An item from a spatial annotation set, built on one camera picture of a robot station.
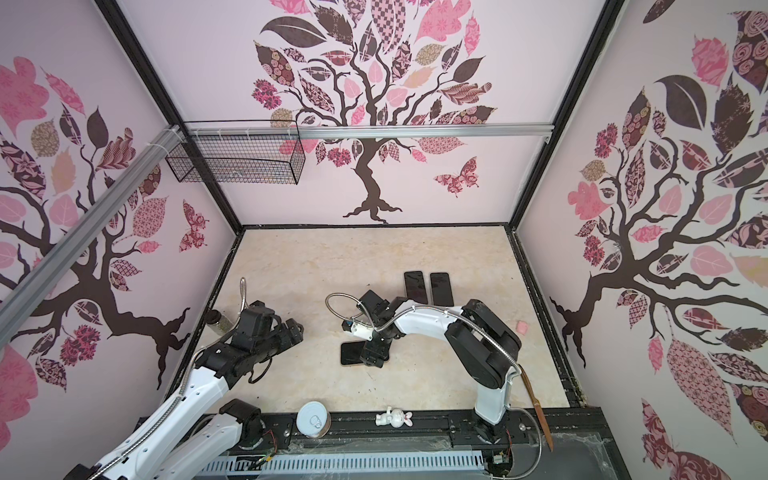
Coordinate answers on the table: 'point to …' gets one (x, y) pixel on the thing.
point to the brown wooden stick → (537, 406)
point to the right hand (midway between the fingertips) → (372, 343)
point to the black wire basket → (238, 151)
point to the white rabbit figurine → (395, 417)
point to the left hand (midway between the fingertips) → (293, 338)
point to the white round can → (313, 420)
